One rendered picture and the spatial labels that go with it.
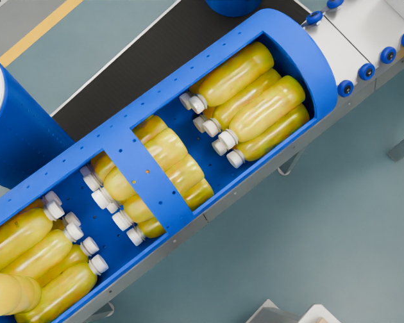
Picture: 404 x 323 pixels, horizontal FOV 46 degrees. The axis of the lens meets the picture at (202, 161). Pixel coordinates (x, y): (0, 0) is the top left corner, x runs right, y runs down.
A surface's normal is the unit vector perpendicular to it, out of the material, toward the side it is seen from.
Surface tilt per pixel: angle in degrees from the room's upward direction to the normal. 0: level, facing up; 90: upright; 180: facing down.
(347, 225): 0
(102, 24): 0
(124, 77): 0
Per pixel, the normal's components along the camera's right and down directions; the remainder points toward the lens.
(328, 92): 0.51, 0.51
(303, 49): 0.10, -0.11
